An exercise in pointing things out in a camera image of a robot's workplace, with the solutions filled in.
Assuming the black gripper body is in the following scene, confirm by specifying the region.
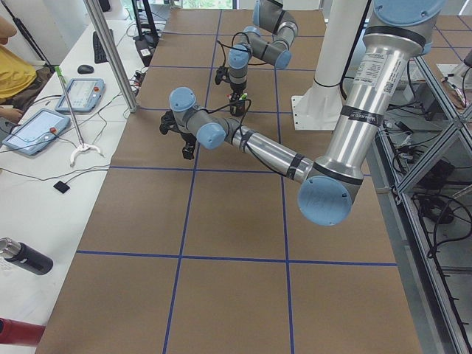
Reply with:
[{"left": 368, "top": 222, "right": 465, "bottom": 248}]
[
  {"left": 180, "top": 133, "right": 196, "bottom": 148},
  {"left": 230, "top": 82, "right": 246, "bottom": 97}
]

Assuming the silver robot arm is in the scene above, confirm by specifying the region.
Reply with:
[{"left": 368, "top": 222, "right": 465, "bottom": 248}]
[
  {"left": 225, "top": 1, "right": 298, "bottom": 102},
  {"left": 160, "top": 1, "right": 444, "bottom": 226}
]

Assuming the black mesh pen holder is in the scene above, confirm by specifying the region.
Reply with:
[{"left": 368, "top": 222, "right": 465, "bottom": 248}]
[{"left": 229, "top": 97, "right": 246, "bottom": 117}]

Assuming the metal rod white stand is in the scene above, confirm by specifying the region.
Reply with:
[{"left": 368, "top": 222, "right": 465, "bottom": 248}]
[{"left": 55, "top": 66, "right": 103, "bottom": 167}]

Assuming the far blue teach pendant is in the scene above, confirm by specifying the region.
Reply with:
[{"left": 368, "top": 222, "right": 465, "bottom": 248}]
[{"left": 66, "top": 78, "right": 105, "bottom": 113}]

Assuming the blue teach pendant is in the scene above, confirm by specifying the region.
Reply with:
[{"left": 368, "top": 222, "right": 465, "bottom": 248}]
[
  {"left": 66, "top": 78, "right": 105, "bottom": 113},
  {"left": 2, "top": 108, "right": 71, "bottom": 156}
]

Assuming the black keyboard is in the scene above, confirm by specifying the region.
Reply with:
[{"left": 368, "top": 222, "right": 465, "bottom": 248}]
[{"left": 92, "top": 31, "right": 108, "bottom": 64}]

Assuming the black computer mouse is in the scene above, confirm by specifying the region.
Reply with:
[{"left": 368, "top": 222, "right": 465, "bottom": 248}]
[{"left": 77, "top": 64, "right": 94, "bottom": 74}]

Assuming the small black square pad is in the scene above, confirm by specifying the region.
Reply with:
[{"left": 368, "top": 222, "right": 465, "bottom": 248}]
[{"left": 53, "top": 181, "right": 70, "bottom": 194}]

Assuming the near blue teach pendant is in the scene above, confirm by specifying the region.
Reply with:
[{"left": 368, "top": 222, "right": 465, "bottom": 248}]
[{"left": 2, "top": 108, "right": 71, "bottom": 156}]

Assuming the person in yellow shirt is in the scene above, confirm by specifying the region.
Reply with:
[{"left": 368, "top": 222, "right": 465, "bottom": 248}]
[{"left": 1, "top": 17, "right": 52, "bottom": 124}]

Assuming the black thermos bottle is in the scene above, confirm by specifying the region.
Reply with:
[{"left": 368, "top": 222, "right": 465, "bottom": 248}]
[{"left": 1, "top": 237, "right": 53, "bottom": 275}]

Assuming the red bottle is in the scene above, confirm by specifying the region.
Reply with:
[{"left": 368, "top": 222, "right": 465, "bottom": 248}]
[{"left": 1, "top": 318, "right": 45, "bottom": 347}]

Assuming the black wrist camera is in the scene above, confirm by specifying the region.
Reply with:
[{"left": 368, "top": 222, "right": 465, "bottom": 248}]
[
  {"left": 215, "top": 66, "right": 229, "bottom": 85},
  {"left": 159, "top": 111, "right": 180, "bottom": 135}
]

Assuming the aluminium frame post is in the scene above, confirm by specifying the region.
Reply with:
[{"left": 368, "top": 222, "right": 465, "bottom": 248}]
[{"left": 83, "top": 0, "right": 137, "bottom": 113}]

